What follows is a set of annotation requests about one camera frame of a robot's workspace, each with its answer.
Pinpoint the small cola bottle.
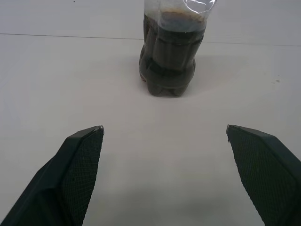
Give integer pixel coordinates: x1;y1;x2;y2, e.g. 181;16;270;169
138;0;217;97

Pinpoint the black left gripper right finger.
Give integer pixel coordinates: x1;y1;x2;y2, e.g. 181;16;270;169
225;124;301;226

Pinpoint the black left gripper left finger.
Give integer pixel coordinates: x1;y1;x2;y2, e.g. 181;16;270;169
0;125;104;226

